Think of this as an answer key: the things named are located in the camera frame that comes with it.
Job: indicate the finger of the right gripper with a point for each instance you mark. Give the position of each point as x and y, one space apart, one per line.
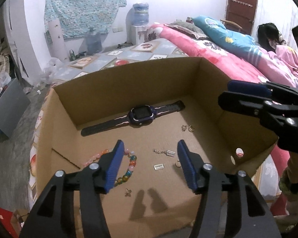
253 104
249 88

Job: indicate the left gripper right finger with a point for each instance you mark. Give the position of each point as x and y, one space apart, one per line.
194 168

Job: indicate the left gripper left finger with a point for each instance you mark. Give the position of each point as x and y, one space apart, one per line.
109 165

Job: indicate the gold butterfly pendant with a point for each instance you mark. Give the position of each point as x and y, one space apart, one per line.
128 192

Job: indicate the purple pink smart watch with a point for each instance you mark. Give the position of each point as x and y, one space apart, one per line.
138 116

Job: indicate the pink floral blanket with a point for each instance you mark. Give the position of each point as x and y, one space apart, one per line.
260 155

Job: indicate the silver rectangular charm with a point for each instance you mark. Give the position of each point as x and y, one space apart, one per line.
159 166

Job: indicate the small gold earrings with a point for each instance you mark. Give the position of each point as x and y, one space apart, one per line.
189 128

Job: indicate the teal blue pillow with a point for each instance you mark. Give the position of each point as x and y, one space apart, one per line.
241 45

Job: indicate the person lying in bed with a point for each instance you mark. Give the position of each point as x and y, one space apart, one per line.
269 37

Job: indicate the brown cardboard box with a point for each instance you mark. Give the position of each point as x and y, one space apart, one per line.
160 200

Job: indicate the brown wooden door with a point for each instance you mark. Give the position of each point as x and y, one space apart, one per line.
240 15

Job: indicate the grey storage box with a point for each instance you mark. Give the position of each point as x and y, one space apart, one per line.
13 103

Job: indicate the red gift bag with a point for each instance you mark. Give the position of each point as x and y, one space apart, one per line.
10 222

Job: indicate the white water dispenser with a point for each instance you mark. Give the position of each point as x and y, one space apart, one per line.
138 34

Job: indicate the blue water jug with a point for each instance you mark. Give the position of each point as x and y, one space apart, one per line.
140 14

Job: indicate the teal patterned hanging cloth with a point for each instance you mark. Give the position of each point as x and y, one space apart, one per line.
77 17

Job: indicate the silver chain charm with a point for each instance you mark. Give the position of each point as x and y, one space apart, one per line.
167 152

